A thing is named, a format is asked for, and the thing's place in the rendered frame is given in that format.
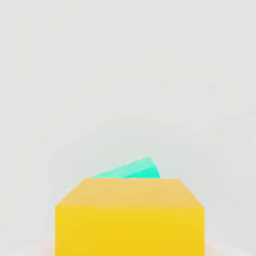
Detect small yellow cube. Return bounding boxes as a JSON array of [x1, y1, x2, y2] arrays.
[[54, 177, 205, 256]]

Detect small turquoise cube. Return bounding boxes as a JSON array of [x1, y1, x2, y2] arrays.
[[91, 156, 161, 179]]

